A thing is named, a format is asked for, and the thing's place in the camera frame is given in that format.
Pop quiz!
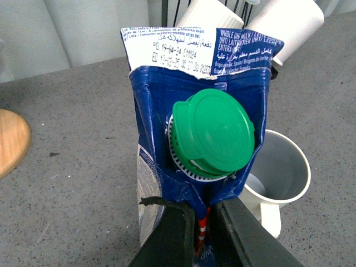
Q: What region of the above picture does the cream ribbed hanging mug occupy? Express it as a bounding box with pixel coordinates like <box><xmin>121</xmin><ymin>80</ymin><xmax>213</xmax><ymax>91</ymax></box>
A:
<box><xmin>177</xmin><ymin>0</ymin><xmax>244</xmax><ymax>29</ymax></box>

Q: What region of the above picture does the blue white milk carton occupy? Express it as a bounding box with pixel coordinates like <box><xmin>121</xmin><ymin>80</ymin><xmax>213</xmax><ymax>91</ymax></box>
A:
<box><xmin>121</xmin><ymin>27</ymin><xmax>284</xmax><ymax>266</ymax></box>

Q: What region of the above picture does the black wire mug rack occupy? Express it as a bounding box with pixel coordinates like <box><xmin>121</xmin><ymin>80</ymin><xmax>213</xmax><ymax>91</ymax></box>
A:
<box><xmin>159</xmin><ymin>0</ymin><xmax>253</xmax><ymax>27</ymax></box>

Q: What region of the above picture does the wooden mug tree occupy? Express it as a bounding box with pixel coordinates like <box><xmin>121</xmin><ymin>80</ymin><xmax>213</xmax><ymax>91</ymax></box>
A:
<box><xmin>1</xmin><ymin>109</ymin><xmax>32</xmax><ymax>178</ymax></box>

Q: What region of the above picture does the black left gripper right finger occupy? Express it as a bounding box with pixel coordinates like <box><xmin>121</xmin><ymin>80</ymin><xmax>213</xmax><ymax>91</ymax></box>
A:
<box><xmin>210</xmin><ymin>198</ymin><xmax>302</xmax><ymax>266</ymax></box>

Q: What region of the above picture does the white mug black handle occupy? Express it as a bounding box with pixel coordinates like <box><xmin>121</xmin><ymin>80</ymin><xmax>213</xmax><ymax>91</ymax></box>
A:
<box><xmin>247</xmin><ymin>0</ymin><xmax>324</xmax><ymax>66</ymax></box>

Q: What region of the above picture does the cream ribbed mug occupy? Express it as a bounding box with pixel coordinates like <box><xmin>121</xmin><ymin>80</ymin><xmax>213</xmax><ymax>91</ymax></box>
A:
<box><xmin>177</xmin><ymin>0</ymin><xmax>244</xmax><ymax>29</ymax></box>
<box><xmin>239</xmin><ymin>130</ymin><xmax>311</xmax><ymax>238</ymax></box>

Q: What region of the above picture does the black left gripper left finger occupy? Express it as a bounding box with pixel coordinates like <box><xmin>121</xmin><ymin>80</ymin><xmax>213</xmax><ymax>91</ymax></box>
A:
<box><xmin>129</xmin><ymin>196</ymin><xmax>195</xmax><ymax>266</ymax></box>

